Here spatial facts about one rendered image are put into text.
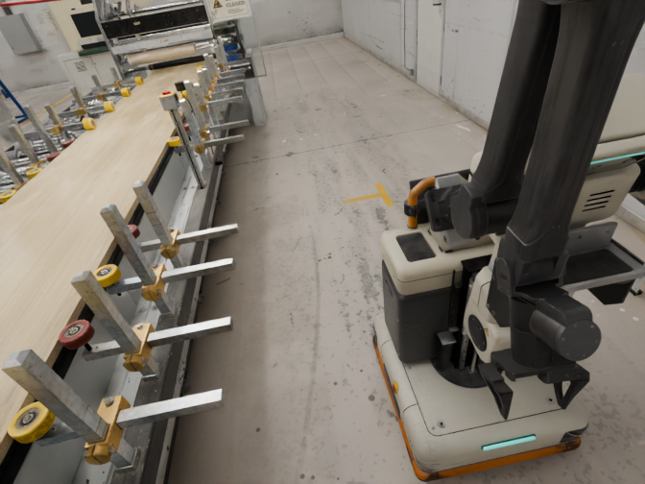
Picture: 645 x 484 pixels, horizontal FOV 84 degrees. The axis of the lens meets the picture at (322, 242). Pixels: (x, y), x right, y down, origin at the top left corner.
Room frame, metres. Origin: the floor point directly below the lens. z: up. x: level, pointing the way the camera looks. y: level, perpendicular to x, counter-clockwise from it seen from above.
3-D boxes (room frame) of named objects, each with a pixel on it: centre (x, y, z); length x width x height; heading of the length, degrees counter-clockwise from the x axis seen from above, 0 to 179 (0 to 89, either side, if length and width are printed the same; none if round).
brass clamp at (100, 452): (0.46, 0.57, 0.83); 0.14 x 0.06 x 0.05; 2
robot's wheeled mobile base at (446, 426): (0.83, -0.49, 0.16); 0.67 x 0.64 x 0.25; 2
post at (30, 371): (0.44, 0.57, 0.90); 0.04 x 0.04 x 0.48; 2
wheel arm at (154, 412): (0.48, 0.52, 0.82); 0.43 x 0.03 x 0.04; 92
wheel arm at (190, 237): (1.23, 0.55, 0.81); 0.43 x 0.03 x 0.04; 92
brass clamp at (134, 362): (0.71, 0.58, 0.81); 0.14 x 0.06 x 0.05; 2
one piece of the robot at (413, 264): (0.92, -0.49, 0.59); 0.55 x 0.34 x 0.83; 92
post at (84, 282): (0.69, 0.58, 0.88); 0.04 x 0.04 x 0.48; 2
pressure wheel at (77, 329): (0.72, 0.72, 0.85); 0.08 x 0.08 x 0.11
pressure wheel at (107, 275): (0.97, 0.73, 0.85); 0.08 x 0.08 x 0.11
